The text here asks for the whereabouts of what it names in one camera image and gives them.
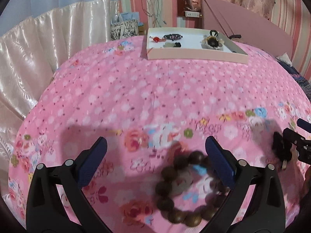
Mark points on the pink padded headboard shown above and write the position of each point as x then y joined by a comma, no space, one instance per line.
243,24

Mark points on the white rectangular tray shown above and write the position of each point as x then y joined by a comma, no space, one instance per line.
194,46

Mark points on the pile of clothes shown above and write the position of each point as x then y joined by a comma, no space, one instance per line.
296,70

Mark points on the pink floral blanket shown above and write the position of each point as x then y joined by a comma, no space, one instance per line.
121,89

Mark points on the black white floral gift bag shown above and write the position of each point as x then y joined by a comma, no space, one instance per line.
124,30

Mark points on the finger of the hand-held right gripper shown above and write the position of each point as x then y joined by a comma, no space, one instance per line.
295,145
305,125

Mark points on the brown cardboard box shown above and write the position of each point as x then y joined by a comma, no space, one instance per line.
141,29

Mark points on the light blue paper bag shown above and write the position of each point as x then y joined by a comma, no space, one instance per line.
128,16

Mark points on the white power strip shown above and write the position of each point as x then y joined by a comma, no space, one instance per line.
192,14

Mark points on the cream satin curtain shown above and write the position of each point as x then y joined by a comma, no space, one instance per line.
36,48

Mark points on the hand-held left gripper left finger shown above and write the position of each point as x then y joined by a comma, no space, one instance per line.
94,160

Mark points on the cream flower hair clip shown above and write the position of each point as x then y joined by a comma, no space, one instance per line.
213,42

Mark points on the red knot ornament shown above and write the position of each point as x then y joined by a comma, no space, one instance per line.
156,39

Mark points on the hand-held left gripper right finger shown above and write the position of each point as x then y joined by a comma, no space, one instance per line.
220,160

